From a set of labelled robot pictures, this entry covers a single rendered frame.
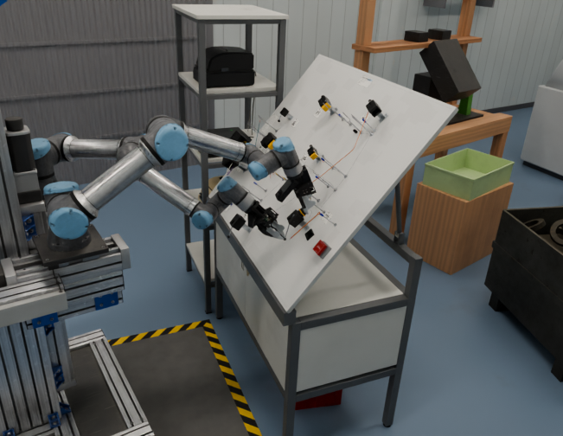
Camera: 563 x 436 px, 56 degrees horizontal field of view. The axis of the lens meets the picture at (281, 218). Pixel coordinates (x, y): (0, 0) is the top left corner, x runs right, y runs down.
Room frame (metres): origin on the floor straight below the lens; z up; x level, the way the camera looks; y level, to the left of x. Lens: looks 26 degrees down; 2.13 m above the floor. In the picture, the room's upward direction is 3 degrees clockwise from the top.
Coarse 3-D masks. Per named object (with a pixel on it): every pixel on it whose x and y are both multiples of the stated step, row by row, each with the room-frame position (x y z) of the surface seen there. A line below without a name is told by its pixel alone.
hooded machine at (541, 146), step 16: (560, 64) 5.92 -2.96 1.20; (560, 80) 5.87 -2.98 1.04; (544, 96) 5.96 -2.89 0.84; (560, 96) 5.79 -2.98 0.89; (544, 112) 5.92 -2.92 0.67; (560, 112) 5.74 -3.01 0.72; (528, 128) 6.04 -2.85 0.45; (544, 128) 5.87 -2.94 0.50; (560, 128) 5.70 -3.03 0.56; (528, 144) 5.99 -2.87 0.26; (544, 144) 5.82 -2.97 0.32; (560, 144) 5.65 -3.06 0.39; (528, 160) 5.95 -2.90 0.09; (544, 160) 5.77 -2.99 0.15; (560, 160) 5.60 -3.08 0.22; (560, 176) 5.59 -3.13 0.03
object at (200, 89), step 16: (176, 16) 3.34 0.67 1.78; (192, 16) 2.90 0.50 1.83; (208, 16) 2.84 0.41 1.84; (224, 16) 2.87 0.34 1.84; (240, 16) 2.91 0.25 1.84; (256, 16) 2.94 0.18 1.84; (272, 16) 2.98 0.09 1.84; (288, 16) 3.01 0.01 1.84; (176, 32) 3.33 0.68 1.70; (176, 48) 3.34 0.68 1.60; (176, 64) 3.36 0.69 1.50; (192, 80) 3.10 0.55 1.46; (256, 80) 3.18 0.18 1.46; (208, 96) 2.85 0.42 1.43; (224, 96) 2.88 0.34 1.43; (240, 96) 2.92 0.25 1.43; (256, 96) 2.96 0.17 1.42; (208, 160) 2.88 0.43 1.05; (192, 192) 3.30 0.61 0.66; (208, 240) 2.84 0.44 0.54; (192, 256) 3.16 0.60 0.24; (208, 256) 2.84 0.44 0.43; (208, 272) 2.84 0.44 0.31; (208, 288) 2.84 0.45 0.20; (208, 304) 2.83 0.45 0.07
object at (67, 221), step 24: (168, 120) 1.74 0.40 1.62; (144, 144) 1.65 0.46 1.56; (168, 144) 1.65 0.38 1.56; (120, 168) 1.62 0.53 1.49; (144, 168) 1.64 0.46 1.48; (72, 192) 1.57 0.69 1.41; (96, 192) 1.57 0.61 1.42; (120, 192) 1.62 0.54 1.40; (48, 216) 1.53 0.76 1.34; (72, 216) 1.50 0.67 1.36; (96, 216) 1.57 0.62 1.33
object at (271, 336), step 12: (252, 288) 2.17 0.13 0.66; (252, 300) 2.17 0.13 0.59; (264, 300) 2.01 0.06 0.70; (252, 312) 2.16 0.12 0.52; (264, 312) 2.01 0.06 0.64; (252, 324) 2.16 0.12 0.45; (264, 324) 2.01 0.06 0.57; (276, 324) 1.87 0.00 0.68; (264, 336) 2.00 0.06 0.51; (276, 336) 1.87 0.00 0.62; (264, 348) 2.00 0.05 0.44; (276, 348) 1.86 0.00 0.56; (276, 360) 1.86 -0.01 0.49; (276, 372) 1.85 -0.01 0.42
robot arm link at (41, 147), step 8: (32, 144) 2.08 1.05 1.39; (40, 144) 2.08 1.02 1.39; (48, 144) 2.10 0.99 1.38; (40, 152) 2.05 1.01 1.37; (48, 152) 2.09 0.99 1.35; (56, 152) 2.13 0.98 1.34; (40, 160) 2.05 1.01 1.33; (48, 160) 2.08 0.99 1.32; (56, 160) 2.13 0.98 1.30; (40, 168) 2.05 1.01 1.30; (48, 168) 2.07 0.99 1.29; (40, 176) 2.04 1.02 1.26
